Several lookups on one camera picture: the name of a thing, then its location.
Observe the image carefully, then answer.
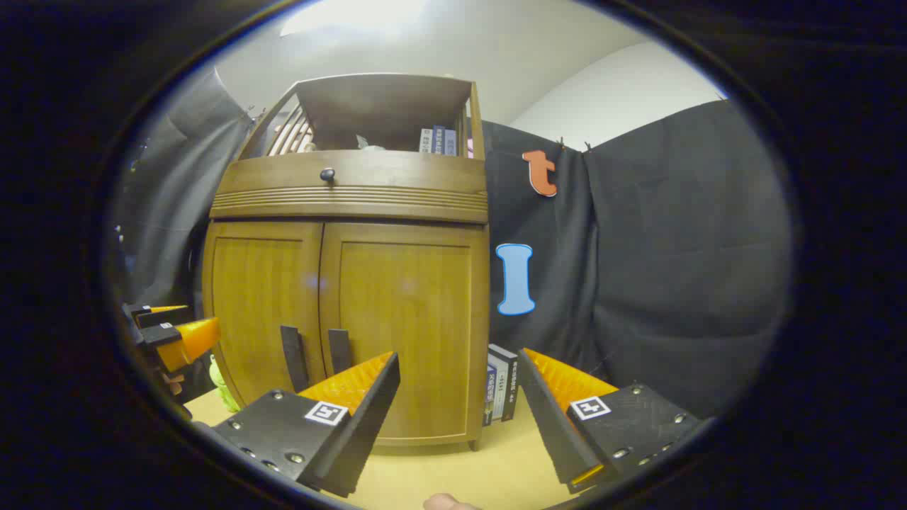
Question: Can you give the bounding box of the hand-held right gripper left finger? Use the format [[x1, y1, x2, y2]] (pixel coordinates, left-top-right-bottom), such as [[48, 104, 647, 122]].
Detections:
[[211, 351, 402, 499]]

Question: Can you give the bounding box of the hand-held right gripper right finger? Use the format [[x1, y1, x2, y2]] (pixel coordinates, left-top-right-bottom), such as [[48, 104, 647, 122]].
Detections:
[[516, 347, 702, 495]]

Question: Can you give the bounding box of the wooden cabinet door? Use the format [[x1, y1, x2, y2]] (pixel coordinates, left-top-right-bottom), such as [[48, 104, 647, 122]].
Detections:
[[203, 220, 327, 409], [320, 222, 490, 448]]

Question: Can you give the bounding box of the black door handle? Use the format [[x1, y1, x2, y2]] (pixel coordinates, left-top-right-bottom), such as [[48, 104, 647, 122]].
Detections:
[[327, 329, 354, 377], [280, 325, 310, 393]]

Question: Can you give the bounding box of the wooden double-door shoe cabinet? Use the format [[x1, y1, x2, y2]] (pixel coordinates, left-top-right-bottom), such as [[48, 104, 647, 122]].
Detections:
[[201, 73, 491, 452]]

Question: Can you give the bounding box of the black book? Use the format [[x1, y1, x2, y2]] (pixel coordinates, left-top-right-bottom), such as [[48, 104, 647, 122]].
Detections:
[[488, 344, 520, 422]]

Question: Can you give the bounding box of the grey book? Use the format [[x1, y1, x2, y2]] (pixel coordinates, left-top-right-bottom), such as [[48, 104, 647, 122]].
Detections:
[[493, 358, 508, 424]]

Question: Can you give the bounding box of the green frog plush toy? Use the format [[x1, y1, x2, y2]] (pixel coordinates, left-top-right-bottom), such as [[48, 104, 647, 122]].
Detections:
[[208, 354, 242, 414]]

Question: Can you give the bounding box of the curved wooden drawer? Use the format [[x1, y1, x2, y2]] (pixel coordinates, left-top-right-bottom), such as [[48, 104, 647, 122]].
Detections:
[[210, 150, 490, 225]]

